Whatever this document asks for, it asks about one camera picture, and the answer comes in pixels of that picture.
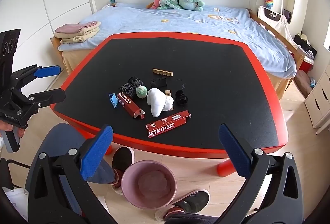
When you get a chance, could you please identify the blue binder clip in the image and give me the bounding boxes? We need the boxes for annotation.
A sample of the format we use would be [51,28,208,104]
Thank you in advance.
[108,93,119,108]

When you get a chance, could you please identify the black patterned sock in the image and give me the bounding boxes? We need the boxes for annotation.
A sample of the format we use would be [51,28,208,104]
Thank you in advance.
[119,76,145,99]

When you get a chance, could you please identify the red box end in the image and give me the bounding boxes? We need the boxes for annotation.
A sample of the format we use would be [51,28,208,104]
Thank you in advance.
[118,92,145,120]

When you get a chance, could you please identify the green white sock ball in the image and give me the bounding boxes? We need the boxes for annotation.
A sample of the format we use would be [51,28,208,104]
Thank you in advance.
[136,85,148,99]

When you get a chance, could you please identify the white tissue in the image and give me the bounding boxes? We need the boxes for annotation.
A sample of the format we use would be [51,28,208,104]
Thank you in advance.
[147,88,174,117]

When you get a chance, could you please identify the red box lettered BOX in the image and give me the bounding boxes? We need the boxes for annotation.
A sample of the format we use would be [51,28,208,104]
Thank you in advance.
[145,110,191,138]

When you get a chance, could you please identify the black small box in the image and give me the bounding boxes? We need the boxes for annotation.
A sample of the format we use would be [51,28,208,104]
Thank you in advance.
[151,77,167,88]

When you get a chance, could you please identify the long wooden notched block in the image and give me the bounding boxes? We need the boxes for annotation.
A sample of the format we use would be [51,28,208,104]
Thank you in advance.
[152,68,173,77]

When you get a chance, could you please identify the black fuzzy scrunchie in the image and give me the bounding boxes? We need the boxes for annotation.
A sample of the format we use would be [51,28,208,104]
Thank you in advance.
[175,90,189,107]

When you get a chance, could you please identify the wooden clothespin piece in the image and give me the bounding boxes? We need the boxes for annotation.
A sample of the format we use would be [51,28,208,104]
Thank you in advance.
[165,90,173,111]

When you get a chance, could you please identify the person left hand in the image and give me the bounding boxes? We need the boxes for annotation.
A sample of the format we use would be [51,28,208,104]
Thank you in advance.
[0,121,25,137]

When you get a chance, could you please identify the person blue trouser leg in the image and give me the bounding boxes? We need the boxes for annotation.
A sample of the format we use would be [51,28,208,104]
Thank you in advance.
[24,123,115,217]

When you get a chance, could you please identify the folded pink beige blankets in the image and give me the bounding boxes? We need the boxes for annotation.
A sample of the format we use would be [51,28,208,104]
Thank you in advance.
[54,21,101,43]

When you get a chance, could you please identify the left black slipper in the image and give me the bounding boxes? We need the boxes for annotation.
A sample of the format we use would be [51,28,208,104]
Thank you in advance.
[111,146,135,195]

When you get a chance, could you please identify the black slipper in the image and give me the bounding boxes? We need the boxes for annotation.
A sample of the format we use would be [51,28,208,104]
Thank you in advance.
[111,146,135,195]
[154,189,210,222]

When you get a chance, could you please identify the right black slipper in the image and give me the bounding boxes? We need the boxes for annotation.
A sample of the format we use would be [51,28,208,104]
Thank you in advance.
[154,189,210,222]

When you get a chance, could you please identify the white drawer cabinet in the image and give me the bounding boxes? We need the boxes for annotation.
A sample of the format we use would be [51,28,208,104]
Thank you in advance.
[304,65,330,135]

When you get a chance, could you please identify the bed with blue sheet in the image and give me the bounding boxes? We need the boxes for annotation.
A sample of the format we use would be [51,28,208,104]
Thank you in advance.
[50,3,305,99]

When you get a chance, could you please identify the red black table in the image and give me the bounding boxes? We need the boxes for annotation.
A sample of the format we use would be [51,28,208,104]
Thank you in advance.
[52,32,289,176]

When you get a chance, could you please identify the white tote bag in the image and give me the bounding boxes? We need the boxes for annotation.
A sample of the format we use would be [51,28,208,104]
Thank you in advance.
[257,6,293,43]

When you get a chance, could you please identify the rainbow bag hanging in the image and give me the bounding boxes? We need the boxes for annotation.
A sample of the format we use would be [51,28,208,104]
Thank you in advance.
[265,0,274,9]

